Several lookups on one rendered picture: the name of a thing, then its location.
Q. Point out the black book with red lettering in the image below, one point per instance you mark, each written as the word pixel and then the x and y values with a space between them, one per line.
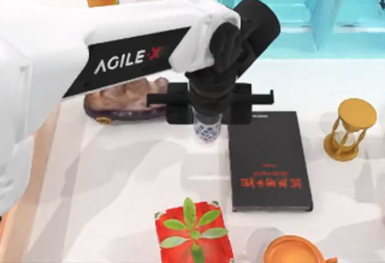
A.
pixel 267 160

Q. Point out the red pot with green plant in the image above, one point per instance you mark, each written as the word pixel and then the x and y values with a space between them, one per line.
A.
pixel 192 233

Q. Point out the golden hourglass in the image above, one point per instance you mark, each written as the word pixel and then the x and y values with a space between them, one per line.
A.
pixel 350 130

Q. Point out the blue and white cup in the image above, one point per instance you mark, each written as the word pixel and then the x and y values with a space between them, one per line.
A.
pixel 207 130

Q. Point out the light blue rack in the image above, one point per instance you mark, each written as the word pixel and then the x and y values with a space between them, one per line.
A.
pixel 300 13

